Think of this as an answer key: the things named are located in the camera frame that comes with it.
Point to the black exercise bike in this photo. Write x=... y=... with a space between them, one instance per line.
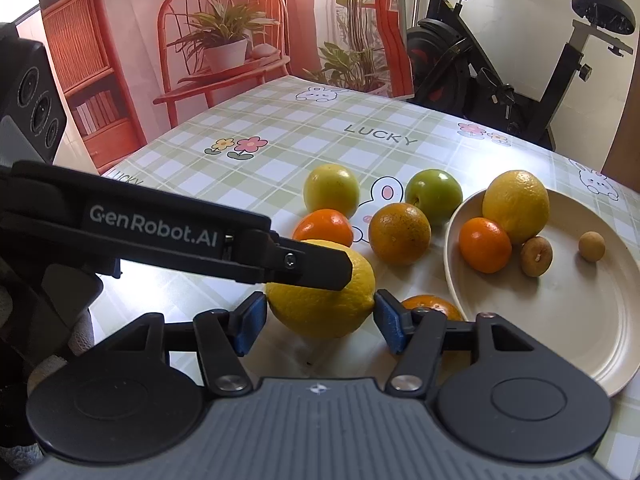
x=465 y=75

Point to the speckled orange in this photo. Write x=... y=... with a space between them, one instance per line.
x=432 y=305
x=399 y=234

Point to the pink room wall poster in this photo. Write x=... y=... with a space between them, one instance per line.
x=140 y=60

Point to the yellow lemon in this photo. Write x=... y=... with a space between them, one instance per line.
x=515 y=205
x=320 y=310

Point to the beige plate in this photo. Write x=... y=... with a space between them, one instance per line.
x=560 y=310

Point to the small bright tangerine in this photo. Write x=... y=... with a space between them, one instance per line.
x=322 y=227
x=485 y=245

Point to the person's left hand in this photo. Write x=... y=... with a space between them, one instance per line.
x=82 y=335

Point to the brown longan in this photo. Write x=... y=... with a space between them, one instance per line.
x=592 y=246
x=536 y=256

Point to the green apple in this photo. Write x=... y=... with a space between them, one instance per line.
x=434 y=196

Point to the yellow-green apple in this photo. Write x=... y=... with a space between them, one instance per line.
x=331 y=190

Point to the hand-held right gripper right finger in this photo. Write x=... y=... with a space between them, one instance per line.
x=387 y=322

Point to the green checkered tablecloth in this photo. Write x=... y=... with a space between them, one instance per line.
x=280 y=125

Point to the wooden cabinet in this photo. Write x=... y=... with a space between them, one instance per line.
x=622 y=155

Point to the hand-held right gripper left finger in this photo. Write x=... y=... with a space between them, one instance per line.
x=250 y=320

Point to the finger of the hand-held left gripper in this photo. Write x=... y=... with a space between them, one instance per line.
x=310 y=265

